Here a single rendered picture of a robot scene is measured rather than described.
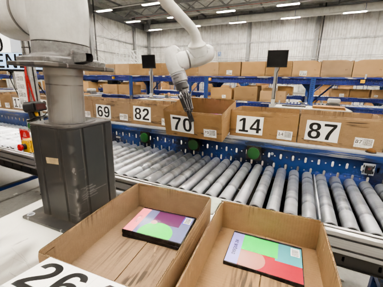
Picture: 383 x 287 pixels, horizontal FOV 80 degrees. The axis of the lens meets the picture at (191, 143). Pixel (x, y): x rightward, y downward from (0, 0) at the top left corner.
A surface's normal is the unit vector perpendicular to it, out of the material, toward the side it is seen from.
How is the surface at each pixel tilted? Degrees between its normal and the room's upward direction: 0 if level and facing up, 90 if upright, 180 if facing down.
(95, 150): 90
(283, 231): 89
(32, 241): 0
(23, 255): 0
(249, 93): 90
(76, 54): 89
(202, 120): 104
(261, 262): 0
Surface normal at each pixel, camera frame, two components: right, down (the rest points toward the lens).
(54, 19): 0.36, 0.30
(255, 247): 0.02, -0.96
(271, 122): -0.43, 0.23
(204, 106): -0.43, 0.43
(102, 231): 0.93, 0.08
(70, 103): 0.67, 0.23
